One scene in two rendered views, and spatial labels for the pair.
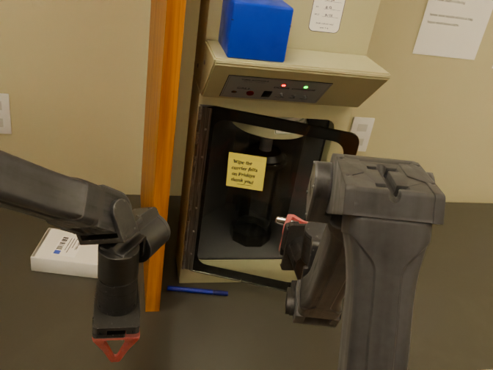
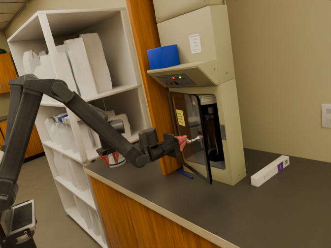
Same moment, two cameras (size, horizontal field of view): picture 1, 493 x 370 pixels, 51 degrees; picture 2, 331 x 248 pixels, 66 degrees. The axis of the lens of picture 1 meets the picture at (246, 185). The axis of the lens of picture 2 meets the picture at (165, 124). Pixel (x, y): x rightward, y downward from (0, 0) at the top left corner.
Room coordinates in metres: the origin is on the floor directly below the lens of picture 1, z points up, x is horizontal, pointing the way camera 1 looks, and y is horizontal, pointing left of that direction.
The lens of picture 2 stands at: (0.40, -1.05, 1.57)
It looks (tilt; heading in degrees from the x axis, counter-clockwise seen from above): 15 degrees down; 68
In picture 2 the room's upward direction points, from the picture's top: 11 degrees counter-clockwise
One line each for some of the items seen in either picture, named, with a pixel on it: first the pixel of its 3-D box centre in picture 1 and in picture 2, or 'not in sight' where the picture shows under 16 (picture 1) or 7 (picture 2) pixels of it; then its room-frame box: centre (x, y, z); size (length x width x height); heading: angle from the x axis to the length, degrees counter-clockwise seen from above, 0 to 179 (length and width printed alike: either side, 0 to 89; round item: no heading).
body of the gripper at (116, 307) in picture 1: (117, 293); (107, 143); (0.58, 0.16, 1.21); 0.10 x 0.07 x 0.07; 16
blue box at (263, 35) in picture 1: (254, 26); (163, 57); (0.90, 0.03, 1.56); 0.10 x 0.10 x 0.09; 16
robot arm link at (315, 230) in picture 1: (315, 269); (144, 145); (0.67, -0.13, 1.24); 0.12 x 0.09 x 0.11; 0
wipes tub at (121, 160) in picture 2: not in sight; (114, 153); (0.66, 0.55, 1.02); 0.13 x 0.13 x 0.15
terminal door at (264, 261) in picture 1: (264, 208); (188, 135); (0.92, -0.05, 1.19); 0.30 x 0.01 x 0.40; 86
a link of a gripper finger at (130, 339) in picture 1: (116, 332); (109, 157); (0.57, 0.16, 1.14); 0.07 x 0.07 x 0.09; 16
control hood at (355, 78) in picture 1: (292, 83); (180, 77); (0.93, -0.05, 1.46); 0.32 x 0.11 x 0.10; 106
